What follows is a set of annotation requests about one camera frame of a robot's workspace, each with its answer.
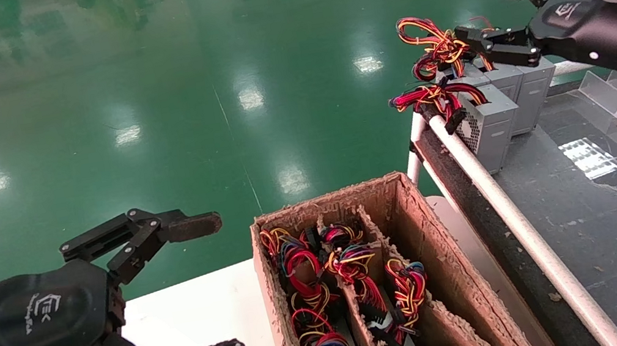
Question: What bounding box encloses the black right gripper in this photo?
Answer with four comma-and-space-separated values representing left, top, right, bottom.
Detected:
449, 0, 617, 114

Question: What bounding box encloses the short white frame pipe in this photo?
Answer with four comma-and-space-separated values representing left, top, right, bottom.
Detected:
397, 111, 437, 185

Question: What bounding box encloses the long white frame pipe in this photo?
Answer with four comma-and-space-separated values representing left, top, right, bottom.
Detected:
429, 91, 617, 346

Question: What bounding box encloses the brown cardboard box with dividers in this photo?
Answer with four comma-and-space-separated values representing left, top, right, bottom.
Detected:
243, 154, 538, 346

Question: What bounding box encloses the black pipe joint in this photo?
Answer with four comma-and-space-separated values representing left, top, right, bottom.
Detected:
413, 92, 440, 121

